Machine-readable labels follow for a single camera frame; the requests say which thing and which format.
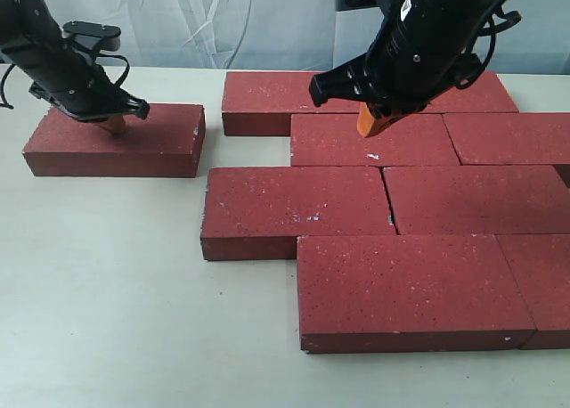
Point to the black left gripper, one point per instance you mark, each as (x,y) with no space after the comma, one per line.
(70,79)

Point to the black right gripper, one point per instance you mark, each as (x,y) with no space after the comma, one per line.
(423,49)

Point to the red brick second row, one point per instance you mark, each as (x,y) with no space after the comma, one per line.
(332,140)
(523,138)

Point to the red brick chipped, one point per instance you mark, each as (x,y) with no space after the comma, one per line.
(258,213)

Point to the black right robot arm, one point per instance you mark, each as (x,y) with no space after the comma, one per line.
(423,49)

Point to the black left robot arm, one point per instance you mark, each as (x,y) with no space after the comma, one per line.
(26,23)

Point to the red brick back row left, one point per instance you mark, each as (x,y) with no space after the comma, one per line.
(261,103)

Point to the red brick back row right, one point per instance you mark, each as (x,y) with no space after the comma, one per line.
(486,95)

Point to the red brick third row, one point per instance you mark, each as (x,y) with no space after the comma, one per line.
(478,199)

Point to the white backdrop cloth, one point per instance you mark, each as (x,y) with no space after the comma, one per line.
(295,34)

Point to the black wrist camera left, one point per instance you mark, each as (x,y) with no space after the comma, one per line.
(93,36)

